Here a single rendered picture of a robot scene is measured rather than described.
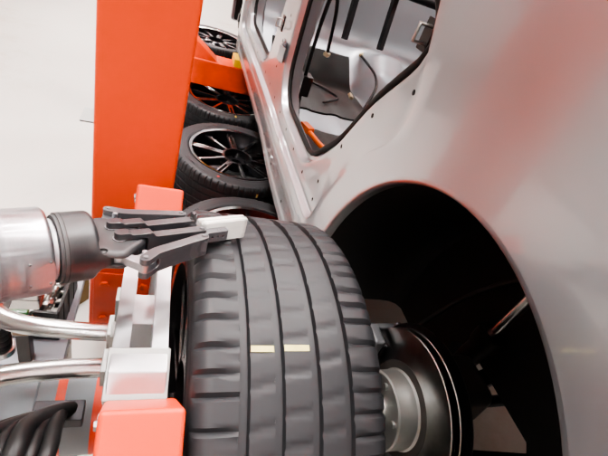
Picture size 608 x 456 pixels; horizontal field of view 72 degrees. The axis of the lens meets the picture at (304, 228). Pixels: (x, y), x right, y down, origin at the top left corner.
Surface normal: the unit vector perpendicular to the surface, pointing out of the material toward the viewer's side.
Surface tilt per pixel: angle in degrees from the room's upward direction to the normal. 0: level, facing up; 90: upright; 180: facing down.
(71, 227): 17
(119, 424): 35
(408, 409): 27
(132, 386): 45
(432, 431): 90
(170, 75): 90
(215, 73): 90
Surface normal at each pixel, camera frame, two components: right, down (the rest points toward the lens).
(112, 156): 0.21, 0.64
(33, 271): 0.63, 0.48
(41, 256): 0.68, 0.04
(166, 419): 0.37, -0.26
